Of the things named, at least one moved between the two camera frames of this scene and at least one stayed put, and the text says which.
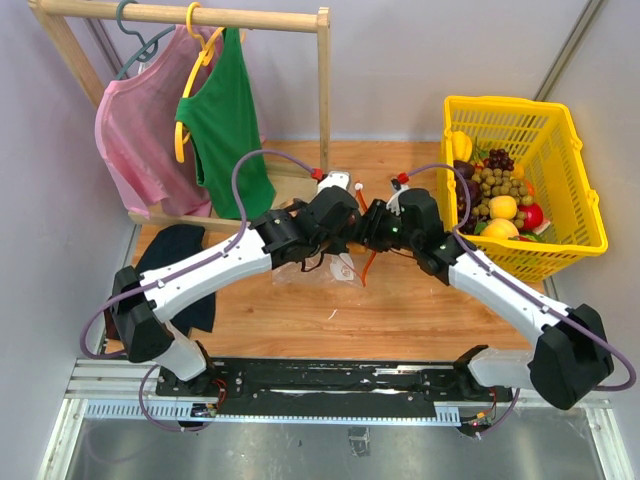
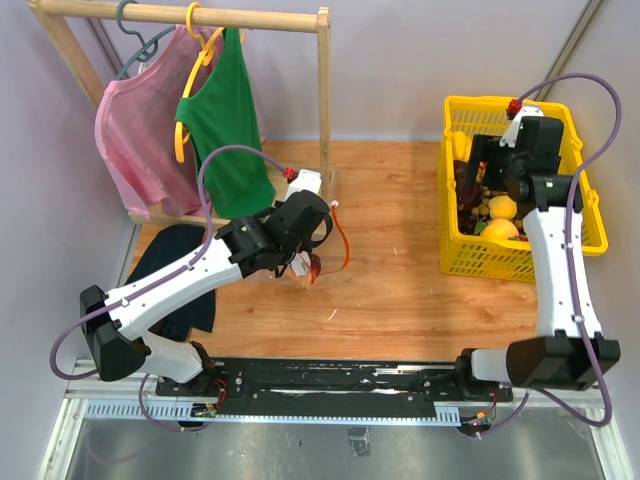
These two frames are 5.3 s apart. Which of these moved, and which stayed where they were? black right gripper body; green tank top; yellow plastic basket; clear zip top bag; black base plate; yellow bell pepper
Moved: clear zip top bag; black right gripper body
Stayed: black base plate; green tank top; yellow bell pepper; yellow plastic basket
